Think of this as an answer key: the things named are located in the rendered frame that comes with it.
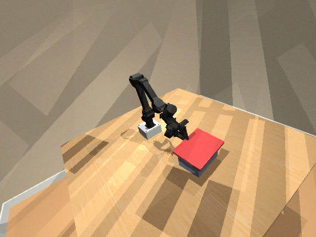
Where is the red lid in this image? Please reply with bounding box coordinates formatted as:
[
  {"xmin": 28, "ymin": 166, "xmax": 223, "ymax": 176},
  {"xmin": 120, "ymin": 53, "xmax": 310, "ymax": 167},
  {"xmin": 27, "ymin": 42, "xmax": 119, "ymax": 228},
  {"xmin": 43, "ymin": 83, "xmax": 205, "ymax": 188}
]
[{"xmin": 172, "ymin": 128, "xmax": 224, "ymax": 171}]

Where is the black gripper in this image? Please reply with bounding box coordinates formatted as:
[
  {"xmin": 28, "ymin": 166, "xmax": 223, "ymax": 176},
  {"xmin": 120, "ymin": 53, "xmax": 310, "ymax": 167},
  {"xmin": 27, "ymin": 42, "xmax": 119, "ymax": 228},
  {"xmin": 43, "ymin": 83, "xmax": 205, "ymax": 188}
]
[{"xmin": 166, "ymin": 117, "xmax": 189, "ymax": 141}]

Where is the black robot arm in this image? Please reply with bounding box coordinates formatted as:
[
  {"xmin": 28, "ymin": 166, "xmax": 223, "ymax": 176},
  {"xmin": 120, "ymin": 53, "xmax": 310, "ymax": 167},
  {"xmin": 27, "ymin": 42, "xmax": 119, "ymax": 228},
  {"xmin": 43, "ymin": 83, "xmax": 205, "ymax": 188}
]
[{"xmin": 129, "ymin": 73, "xmax": 177, "ymax": 138}]

